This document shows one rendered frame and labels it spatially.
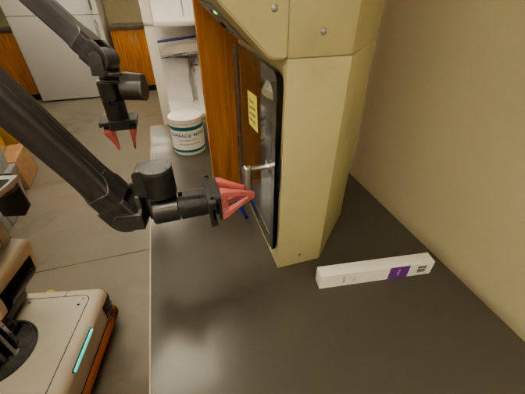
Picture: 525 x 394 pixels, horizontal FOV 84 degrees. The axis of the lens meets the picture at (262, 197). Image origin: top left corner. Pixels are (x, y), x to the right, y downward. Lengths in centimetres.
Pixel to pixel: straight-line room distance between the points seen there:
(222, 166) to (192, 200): 38
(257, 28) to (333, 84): 16
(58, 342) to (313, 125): 140
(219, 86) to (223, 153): 20
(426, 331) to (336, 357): 20
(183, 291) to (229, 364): 19
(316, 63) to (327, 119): 10
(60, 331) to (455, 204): 156
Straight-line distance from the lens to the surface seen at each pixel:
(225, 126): 89
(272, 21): 47
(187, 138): 119
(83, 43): 92
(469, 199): 81
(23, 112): 56
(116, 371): 177
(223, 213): 60
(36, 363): 161
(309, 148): 55
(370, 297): 73
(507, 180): 75
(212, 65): 83
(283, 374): 61
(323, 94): 52
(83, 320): 164
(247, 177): 59
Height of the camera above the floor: 150
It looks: 36 degrees down
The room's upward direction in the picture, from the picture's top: straight up
